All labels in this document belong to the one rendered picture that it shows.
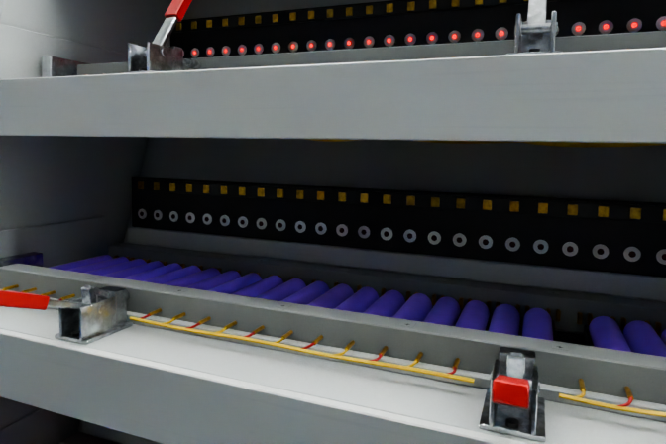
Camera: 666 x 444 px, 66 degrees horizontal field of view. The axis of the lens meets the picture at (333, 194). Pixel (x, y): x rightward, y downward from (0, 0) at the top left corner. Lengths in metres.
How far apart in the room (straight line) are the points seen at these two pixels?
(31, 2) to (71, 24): 0.04
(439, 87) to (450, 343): 0.14
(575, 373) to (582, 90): 0.14
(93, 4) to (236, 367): 0.42
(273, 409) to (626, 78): 0.24
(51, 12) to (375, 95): 0.36
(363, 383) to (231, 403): 0.07
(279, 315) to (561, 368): 0.16
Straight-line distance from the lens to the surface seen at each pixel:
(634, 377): 0.30
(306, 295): 0.38
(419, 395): 0.29
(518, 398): 0.20
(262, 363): 0.32
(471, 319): 0.34
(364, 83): 0.30
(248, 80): 0.34
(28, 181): 0.54
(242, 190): 0.49
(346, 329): 0.32
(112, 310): 0.38
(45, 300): 0.35
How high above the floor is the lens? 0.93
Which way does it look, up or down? 13 degrees up
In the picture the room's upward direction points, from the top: 8 degrees clockwise
